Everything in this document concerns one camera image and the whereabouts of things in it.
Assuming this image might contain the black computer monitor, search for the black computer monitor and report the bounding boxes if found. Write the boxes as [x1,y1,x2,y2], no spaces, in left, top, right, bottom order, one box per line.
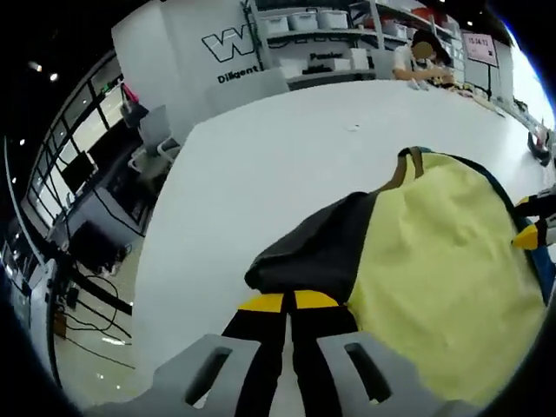
[59,150,98,195]

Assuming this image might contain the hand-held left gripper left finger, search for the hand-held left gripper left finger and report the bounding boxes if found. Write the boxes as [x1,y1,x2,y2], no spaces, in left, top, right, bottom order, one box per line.
[149,293,288,417]

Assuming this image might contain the grey computer desk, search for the grey computer desk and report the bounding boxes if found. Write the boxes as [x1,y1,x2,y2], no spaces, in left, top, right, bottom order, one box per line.
[51,175,153,261]

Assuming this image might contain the pink display screen on stand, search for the pink display screen on stand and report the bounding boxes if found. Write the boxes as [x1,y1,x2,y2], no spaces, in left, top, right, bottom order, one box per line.
[460,30,500,100]

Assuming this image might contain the white office chair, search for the white office chair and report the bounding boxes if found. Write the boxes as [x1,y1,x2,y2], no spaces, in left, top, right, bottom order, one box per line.
[127,103,182,175]

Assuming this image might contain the white storage bin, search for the white storage bin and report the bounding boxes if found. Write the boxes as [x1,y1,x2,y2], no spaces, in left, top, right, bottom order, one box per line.
[288,11,319,31]
[264,16,291,35]
[316,8,349,29]

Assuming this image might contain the grey metal shelf rack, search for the grey metal shelf rack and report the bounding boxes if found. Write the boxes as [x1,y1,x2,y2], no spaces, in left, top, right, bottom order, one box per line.
[240,0,462,86]

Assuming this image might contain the hanging dark bag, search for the hanging dark bag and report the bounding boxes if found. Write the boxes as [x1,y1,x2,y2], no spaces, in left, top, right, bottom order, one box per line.
[120,82,143,128]

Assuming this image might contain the colour-block garment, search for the colour-block garment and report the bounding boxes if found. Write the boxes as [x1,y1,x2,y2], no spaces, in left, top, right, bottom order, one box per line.
[244,146,556,410]

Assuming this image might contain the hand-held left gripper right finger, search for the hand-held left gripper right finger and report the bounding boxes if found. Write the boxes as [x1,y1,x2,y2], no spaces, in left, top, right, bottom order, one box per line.
[288,289,436,417]

